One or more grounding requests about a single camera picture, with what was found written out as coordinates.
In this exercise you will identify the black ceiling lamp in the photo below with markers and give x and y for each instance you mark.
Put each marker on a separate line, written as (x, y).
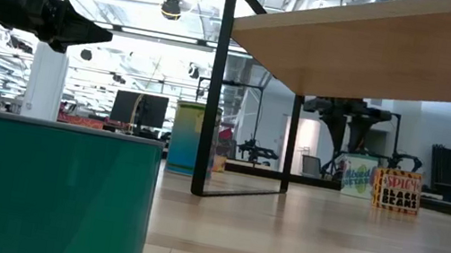
(86, 55)
(194, 71)

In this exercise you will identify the small yellow box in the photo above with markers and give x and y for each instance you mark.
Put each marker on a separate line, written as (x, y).
(219, 164)

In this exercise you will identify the tall blue green can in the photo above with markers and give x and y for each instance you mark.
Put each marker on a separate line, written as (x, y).
(185, 138)

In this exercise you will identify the spicy black beans box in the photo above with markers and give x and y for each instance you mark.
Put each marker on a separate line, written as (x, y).
(396, 192)

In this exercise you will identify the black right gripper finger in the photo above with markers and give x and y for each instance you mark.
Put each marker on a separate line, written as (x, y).
(359, 132)
(337, 128)

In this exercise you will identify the black table frame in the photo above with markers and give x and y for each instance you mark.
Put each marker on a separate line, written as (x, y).
(254, 171)

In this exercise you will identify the wooden shelf black frame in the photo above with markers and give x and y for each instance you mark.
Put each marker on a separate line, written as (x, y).
(377, 55)

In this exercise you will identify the black background rig frame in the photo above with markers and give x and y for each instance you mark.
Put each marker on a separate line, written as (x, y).
(257, 118)
(395, 140)

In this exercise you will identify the black computer monitor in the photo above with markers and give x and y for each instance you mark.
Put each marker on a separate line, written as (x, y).
(151, 110)

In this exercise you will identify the white can green print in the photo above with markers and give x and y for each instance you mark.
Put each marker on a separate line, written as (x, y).
(358, 179)

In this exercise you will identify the short teal can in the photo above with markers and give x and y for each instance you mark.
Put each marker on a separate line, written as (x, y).
(38, 192)

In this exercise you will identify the white cylindrical bottle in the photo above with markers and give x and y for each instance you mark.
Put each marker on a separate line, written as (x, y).
(45, 84)

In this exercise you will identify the grey chair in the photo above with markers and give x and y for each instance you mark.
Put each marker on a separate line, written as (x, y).
(311, 166)

